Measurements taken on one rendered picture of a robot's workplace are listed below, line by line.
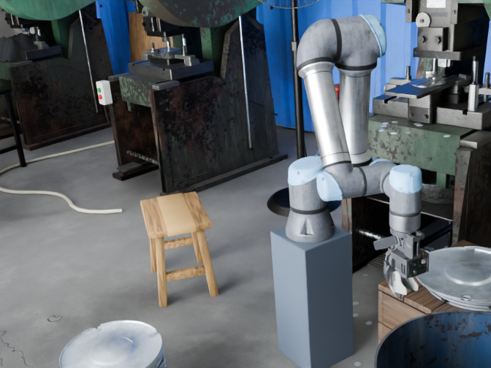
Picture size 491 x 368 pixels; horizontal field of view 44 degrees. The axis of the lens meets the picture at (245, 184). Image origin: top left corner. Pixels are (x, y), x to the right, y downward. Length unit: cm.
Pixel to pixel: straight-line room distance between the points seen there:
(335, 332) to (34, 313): 122
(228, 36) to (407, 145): 162
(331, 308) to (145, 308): 83
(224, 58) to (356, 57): 198
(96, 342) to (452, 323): 101
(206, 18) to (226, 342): 170
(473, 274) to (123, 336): 102
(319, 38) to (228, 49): 197
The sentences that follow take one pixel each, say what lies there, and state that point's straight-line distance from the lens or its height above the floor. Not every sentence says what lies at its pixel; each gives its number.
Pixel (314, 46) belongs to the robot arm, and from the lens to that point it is 161.
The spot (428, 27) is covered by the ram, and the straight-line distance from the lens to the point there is 228.
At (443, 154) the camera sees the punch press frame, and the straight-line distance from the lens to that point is 220.
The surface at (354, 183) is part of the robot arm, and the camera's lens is 153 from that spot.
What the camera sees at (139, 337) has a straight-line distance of 187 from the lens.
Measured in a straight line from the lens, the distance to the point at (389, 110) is 238.
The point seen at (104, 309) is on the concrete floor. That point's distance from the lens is 250.
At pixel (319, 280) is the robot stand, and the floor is 33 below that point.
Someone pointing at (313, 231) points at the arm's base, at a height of 48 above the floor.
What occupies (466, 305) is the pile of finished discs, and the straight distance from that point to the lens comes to 172.
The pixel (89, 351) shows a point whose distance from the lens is 186.
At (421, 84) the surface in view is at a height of 78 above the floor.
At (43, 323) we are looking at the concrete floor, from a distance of 252.
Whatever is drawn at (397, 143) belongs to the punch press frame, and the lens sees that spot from 228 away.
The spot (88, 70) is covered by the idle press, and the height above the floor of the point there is 48.
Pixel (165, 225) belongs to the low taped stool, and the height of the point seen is 33.
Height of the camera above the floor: 128
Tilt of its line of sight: 21 degrees down
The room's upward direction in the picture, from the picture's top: 5 degrees counter-clockwise
